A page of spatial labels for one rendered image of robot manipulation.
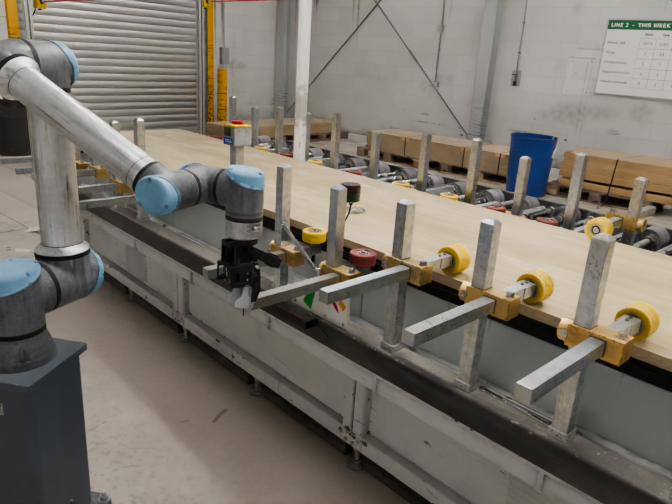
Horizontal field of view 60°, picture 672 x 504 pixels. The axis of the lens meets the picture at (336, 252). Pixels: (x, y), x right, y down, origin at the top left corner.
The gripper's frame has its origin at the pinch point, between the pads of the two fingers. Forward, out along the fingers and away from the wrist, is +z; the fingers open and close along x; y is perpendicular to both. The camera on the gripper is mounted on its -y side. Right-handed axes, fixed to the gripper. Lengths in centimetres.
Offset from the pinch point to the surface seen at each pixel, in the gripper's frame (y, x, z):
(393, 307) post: -32.3, 21.4, -1.6
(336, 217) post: -31.5, -2.8, -20.7
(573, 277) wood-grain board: -79, 47, -10
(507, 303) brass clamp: -31, 54, -15
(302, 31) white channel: -125, -137, -78
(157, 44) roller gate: -384, -816, -72
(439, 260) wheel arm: -43, 26, -15
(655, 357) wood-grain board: -49, 81, -8
